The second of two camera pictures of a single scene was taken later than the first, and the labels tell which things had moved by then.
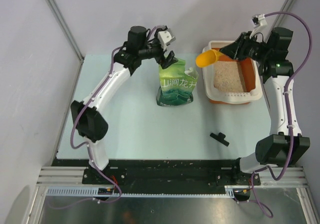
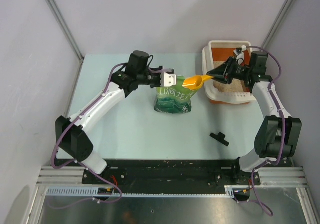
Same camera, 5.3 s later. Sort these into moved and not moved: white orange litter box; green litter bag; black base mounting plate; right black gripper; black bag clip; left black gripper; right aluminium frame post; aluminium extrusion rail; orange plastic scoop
Moved: left black gripper; orange plastic scoop; right black gripper; green litter bag
Not moved: black base mounting plate; black bag clip; right aluminium frame post; aluminium extrusion rail; white orange litter box
